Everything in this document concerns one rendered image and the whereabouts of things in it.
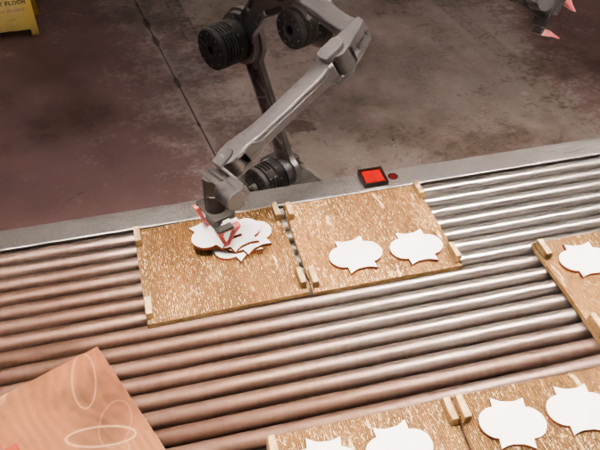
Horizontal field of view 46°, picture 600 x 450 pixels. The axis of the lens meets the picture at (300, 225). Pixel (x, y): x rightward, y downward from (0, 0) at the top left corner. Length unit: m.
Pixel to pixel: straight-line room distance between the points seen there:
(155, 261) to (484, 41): 3.52
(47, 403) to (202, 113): 2.83
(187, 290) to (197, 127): 2.31
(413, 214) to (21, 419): 1.15
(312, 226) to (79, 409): 0.83
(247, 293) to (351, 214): 0.41
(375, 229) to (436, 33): 3.20
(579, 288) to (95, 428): 1.22
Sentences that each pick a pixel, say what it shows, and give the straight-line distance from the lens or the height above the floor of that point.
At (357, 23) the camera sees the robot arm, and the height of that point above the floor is 1.46.
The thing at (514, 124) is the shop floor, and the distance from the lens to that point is 4.22.
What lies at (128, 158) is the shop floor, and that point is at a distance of 3.90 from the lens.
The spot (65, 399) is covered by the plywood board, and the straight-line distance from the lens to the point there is 1.57.
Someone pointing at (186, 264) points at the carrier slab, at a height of 0.94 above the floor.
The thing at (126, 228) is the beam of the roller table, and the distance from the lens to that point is 2.08.
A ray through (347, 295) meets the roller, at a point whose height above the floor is 0.92.
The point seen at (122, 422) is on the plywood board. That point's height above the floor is 1.04.
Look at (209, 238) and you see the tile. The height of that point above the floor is 0.98.
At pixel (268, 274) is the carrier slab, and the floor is 0.94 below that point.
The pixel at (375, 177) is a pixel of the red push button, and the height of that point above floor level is 0.93.
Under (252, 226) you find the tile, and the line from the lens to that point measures 1.95.
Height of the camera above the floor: 2.28
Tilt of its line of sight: 42 degrees down
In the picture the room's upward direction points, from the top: straight up
